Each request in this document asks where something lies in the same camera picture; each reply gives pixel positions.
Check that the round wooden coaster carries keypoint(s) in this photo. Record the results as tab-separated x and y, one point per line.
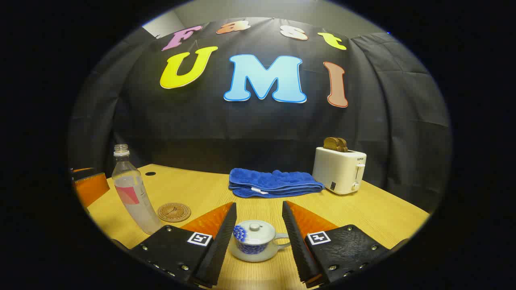
173	212

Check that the white toaster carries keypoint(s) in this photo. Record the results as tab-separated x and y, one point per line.
336	171

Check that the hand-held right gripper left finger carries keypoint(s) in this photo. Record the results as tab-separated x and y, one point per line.
221	241

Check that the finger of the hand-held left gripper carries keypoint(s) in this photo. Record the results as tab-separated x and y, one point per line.
82	175
90	189

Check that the clear plastic water bottle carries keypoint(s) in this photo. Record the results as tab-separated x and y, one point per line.
133	193

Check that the black backdrop cloth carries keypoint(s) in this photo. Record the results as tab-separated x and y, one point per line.
262	129

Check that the folded blue towel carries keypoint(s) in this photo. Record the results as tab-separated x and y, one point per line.
274	181

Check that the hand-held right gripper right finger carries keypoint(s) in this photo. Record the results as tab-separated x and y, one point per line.
296	241

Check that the brown toast slice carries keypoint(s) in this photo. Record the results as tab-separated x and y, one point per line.
330	143
344	146

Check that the white blue-patterned teacup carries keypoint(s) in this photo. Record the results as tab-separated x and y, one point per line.
252	253

